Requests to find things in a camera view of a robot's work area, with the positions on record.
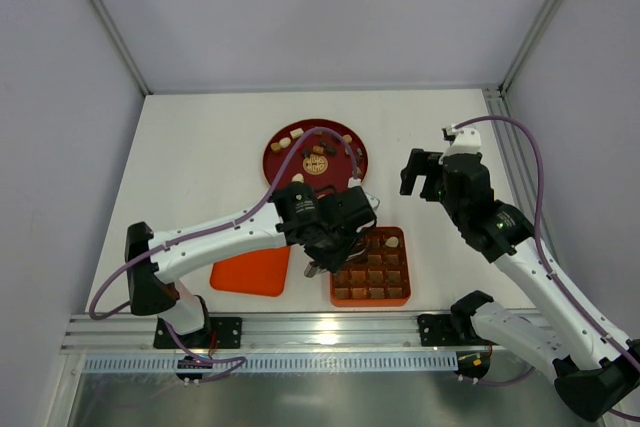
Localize metal tweezers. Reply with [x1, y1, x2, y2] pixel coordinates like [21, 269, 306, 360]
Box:
[304, 241, 374, 279]

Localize orange box lid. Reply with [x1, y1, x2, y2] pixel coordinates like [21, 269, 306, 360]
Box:
[209, 246, 291, 297]

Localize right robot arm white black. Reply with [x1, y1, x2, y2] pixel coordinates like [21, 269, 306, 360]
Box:
[400, 149, 639, 422]

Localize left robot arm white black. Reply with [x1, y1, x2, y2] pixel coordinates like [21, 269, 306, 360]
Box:
[126, 179, 380, 336]

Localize orange chocolate box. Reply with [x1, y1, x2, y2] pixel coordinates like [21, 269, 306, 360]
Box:
[329, 226, 411, 308]

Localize white rectangular chocolate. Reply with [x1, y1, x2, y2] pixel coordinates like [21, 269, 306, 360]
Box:
[290, 128, 304, 139]

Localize round dark red tray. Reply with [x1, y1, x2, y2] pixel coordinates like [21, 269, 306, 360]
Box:
[262, 118, 372, 193]

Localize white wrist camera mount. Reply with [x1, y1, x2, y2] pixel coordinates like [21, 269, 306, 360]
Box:
[439, 125, 481, 165]

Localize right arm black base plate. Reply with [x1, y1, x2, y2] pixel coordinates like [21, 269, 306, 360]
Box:
[417, 313, 491, 347]

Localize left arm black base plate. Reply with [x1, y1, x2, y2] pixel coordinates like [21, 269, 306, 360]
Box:
[153, 315, 243, 350]

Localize aluminium front rail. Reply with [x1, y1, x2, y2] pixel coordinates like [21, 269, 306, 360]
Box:
[62, 311, 446, 353]

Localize slotted cable duct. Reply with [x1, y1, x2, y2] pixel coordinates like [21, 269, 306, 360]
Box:
[83, 351, 458, 375]

